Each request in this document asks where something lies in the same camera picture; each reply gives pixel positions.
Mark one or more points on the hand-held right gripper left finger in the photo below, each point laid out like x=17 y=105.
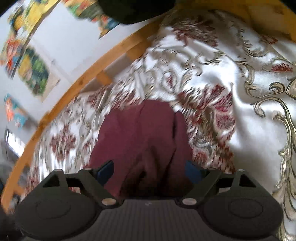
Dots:
x=106 y=172

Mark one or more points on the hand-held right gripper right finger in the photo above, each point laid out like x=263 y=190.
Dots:
x=193 y=172

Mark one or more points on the maroon knit sweater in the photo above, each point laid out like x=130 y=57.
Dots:
x=138 y=139

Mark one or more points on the floral printed white bedspread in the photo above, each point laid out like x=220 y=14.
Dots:
x=231 y=69

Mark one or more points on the dark cloth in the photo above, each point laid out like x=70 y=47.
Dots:
x=136 y=10

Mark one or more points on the wooden bed frame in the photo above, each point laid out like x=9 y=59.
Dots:
x=76 y=81

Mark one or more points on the colourful wall poster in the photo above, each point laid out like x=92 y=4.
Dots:
x=15 y=111
x=13 y=34
x=34 y=71
x=97 y=14

